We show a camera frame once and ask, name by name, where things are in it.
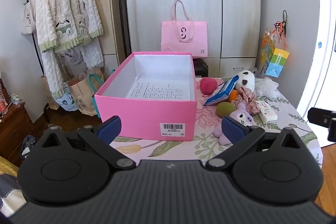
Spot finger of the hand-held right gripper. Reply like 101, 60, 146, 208
307, 107, 336, 127

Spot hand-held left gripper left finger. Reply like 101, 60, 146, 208
37, 116, 137, 170

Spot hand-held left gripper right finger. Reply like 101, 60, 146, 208
205, 116, 306, 170

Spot purple plush toy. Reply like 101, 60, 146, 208
213, 103, 256, 146

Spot green fuzzy ball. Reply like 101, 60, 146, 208
216, 102, 237, 118

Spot floral fabric scrunchie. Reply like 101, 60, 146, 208
231, 87, 260, 114

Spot white tissue packet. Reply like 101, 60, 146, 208
256, 101, 278, 123

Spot pink cardboard box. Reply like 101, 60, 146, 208
94, 51, 198, 141

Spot brown paper bag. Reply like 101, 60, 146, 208
68, 68, 105, 117

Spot white door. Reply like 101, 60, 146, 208
295, 0, 336, 147

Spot white blue printed bag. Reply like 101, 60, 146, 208
56, 93, 79, 111

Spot red fuzzy ball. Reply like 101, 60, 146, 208
200, 77, 218, 94

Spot panda plush toy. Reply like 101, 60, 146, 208
235, 70, 256, 90

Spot black suitcase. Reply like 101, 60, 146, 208
193, 57, 209, 77

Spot colourful gift bag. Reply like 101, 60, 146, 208
261, 31, 290, 78

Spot fluffy white pajama pants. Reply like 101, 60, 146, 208
42, 38, 104, 106

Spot dark cloth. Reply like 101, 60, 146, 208
21, 135, 40, 160

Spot orange ribbon bundle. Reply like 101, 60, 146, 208
273, 10, 289, 38

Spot wooden nightstand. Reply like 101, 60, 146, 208
0, 102, 34, 161

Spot pink tote bag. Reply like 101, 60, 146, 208
161, 0, 208, 58

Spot black clothes rack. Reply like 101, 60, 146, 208
26, 0, 74, 122

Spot yellow blanket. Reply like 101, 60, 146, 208
0, 156, 19, 177

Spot grey white quilt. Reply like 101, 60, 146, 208
0, 174, 27, 217

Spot black vertical pole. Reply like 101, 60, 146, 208
117, 0, 132, 56

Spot fluffy white green pajama top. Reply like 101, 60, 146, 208
35, 0, 104, 54

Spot white canvas tote bag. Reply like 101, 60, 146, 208
20, 0, 37, 35

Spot teal-handled bag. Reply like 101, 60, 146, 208
88, 69, 116, 119

